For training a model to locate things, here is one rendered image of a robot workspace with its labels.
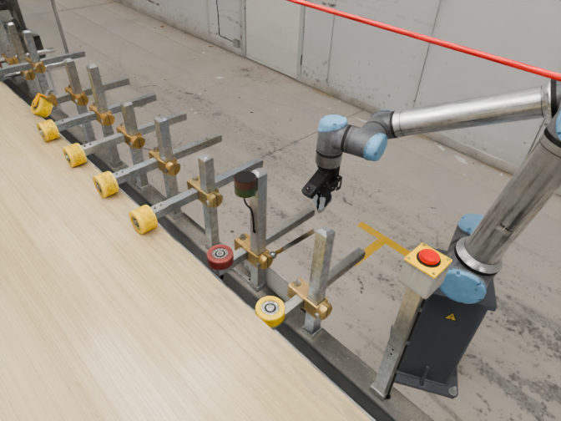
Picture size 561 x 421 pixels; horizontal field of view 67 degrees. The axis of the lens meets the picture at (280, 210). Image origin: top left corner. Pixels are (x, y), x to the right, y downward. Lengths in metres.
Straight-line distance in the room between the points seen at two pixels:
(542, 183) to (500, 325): 1.39
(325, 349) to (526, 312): 1.57
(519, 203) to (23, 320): 1.34
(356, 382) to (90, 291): 0.78
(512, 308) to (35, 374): 2.26
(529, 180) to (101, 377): 1.16
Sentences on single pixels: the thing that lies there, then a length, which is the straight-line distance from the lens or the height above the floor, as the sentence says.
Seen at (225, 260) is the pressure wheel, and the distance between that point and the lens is 1.27.
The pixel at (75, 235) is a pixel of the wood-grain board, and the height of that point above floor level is 0.90.
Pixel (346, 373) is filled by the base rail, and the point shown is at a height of 0.70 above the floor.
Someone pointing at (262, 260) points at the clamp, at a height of 0.87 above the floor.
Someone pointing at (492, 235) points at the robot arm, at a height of 1.00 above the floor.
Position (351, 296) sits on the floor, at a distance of 2.41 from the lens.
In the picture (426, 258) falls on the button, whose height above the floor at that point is 1.23.
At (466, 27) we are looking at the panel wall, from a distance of 3.66.
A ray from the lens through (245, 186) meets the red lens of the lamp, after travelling 1.12.
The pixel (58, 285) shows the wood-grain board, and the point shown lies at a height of 0.90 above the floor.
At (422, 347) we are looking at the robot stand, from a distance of 1.99.
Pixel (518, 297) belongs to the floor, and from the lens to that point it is 2.75.
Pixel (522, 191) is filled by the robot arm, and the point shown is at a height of 1.17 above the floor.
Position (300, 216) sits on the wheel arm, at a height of 0.86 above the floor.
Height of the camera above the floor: 1.82
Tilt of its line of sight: 39 degrees down
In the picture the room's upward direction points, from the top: 3 degrees clockwise
